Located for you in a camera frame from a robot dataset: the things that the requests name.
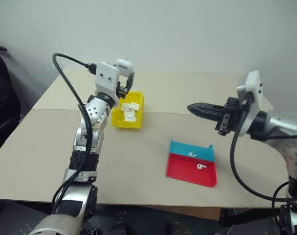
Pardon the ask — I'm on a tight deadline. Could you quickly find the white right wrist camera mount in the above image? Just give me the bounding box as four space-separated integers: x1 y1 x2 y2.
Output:
236 70 267 136

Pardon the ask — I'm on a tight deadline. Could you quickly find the black metal table leg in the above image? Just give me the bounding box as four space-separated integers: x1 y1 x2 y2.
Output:
218 207 282 227

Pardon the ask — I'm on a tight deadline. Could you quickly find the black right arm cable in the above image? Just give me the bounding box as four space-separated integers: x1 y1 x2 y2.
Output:
229 96 297 235

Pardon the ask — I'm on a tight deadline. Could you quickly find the dark rounded shape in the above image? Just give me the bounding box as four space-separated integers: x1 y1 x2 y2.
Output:
168 221 191 235
108 221 130 235

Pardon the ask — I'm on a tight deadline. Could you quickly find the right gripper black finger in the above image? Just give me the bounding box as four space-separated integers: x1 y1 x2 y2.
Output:
190 109 224 121
186 102 225 114

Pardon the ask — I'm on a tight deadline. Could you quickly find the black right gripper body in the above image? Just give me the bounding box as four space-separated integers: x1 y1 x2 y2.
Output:
215 96 248 136

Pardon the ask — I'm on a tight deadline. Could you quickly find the black chair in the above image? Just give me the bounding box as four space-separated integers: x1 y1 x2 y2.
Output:
0 45 22 159

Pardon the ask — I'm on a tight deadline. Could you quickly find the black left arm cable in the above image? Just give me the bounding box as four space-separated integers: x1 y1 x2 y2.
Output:
52 53 98 215

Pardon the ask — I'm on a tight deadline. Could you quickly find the red plastic tray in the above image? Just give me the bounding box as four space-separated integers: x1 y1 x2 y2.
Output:
165 152 218 189

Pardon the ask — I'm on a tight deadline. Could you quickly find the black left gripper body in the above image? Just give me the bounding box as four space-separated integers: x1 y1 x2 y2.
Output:
115 80 130 100

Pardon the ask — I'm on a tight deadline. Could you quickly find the white earbud case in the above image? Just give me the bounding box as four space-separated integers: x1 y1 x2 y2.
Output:
116 58 134 77

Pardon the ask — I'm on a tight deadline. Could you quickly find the yellow plastic bin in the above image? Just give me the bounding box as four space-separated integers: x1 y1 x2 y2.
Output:
110 91 145 130

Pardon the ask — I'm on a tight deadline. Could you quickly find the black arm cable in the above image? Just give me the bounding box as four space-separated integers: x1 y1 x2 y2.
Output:
52 53 98 215
229 96 297 235

